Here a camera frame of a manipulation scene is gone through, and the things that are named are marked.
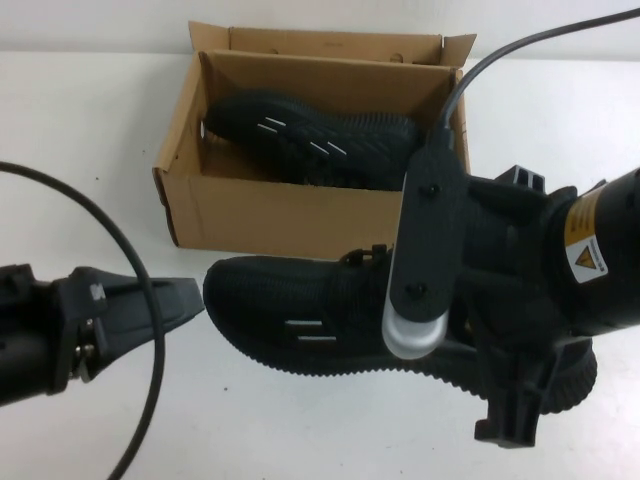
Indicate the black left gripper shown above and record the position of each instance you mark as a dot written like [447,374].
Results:
[75,310]

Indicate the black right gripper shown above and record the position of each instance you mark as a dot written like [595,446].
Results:
[515,300]

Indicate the black knit sneaker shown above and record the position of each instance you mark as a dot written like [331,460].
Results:
[260,295]
[350,135]

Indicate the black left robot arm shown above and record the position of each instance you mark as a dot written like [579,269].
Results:
[25,330]

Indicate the brown cardboard shoe box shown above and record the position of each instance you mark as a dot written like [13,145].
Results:
[280,215]

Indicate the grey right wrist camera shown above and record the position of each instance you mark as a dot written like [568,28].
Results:
[425,225]

